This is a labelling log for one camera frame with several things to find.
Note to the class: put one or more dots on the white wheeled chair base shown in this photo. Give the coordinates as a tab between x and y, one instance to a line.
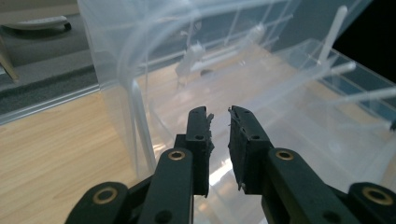
37	23

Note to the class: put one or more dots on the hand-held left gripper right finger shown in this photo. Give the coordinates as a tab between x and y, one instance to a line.
249	149

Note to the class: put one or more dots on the clear plastic storage box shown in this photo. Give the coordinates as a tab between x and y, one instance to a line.
280	81

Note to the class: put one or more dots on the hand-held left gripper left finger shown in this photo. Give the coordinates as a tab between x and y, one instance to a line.
196	149

